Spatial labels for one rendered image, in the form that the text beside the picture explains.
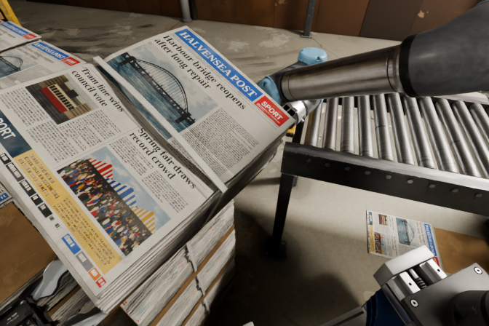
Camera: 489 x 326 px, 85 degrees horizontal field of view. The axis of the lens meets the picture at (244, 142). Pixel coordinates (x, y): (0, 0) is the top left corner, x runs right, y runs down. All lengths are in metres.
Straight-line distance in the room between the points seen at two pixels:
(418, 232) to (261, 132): 1.60
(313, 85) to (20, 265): 1.03
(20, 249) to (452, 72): 1.22
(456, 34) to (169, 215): 0.43
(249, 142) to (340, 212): 1.45
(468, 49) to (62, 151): 0.51
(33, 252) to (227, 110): 0.89
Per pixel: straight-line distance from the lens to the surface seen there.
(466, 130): 1.33
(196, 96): 0.44
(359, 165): 0.96
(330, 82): 0.54
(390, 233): 1.85
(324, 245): 1.68
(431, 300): 0.78
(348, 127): 1.09
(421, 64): 0.45
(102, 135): 0.40
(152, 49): 0.51
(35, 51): 1.18
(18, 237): 1.23
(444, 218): 2.09
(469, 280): 0.85
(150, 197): 0.35
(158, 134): 0.40
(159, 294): 0.80
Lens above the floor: 1.46
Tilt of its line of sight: 44 degrees down
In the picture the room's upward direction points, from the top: straight up
